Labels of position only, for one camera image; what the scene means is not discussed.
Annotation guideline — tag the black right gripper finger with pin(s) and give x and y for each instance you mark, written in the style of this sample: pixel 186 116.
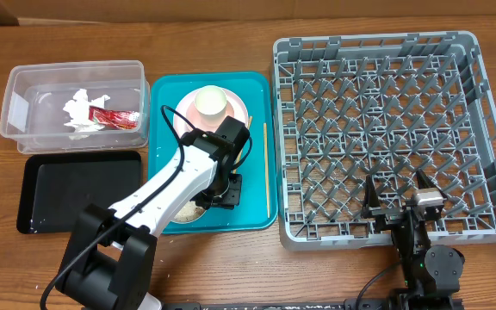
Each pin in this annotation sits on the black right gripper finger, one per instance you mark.
pixel 424 182
pixel 371 201

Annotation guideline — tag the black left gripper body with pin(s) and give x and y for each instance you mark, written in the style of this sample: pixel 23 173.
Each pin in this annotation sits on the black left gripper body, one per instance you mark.
pixel 226 192

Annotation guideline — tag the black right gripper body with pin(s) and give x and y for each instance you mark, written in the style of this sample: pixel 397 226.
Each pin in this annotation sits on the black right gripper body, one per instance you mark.
pixel 407 238

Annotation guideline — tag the pile of white rice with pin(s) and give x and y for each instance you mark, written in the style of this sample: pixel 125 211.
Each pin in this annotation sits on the pile of white rice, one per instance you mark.
pixel 187 212

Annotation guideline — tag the grey small bowl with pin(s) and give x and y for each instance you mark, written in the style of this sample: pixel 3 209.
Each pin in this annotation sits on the grey small bowl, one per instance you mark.
pixel 190 213

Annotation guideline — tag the white paper cup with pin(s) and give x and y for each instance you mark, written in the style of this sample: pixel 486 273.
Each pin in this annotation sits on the white paper cup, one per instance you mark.
pixel 210 103

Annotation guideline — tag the red snack wrapper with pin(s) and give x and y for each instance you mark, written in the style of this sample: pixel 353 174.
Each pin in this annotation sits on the red snack wrapper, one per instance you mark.
pixel 114 118

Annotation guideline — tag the white napkin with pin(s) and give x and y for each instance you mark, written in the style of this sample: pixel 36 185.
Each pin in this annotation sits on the white napkin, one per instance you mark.
pixel 78 110

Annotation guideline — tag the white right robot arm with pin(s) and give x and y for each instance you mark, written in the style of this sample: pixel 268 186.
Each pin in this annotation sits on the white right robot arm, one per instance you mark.
pixel 431 272

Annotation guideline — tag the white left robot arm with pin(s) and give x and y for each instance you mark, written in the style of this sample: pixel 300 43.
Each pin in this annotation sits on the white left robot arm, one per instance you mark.
pixel 110 254

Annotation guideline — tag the clear plastic waste bin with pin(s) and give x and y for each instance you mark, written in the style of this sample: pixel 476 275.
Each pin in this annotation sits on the clear plastic waste bin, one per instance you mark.
pixel 32 112

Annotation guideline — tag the teal plastic tray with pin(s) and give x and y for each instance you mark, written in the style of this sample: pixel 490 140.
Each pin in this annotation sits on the teal plastic tray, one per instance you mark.
pixel 254 90

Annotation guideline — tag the right wooden chopstick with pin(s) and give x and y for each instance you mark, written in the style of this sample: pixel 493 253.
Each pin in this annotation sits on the right wooden chopstick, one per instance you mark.
pixel 266 168

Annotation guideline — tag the pink plate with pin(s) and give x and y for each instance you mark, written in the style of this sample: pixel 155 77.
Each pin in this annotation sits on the pink plate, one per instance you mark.
pixel 181 126

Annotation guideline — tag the pink bowl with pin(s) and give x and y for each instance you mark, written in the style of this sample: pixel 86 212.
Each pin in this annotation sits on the pink bowl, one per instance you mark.
pixel 192 116

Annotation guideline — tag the grey plastic dish rack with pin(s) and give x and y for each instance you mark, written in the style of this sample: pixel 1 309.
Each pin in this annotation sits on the grey plastic dish rack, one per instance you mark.
pixel 384 106

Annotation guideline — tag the black rectangular tray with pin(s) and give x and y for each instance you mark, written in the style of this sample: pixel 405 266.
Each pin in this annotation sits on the black rectangular tray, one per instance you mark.
pixel 57 187

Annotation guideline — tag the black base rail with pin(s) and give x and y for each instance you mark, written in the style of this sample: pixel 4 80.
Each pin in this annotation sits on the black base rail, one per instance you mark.
pixel 348 304

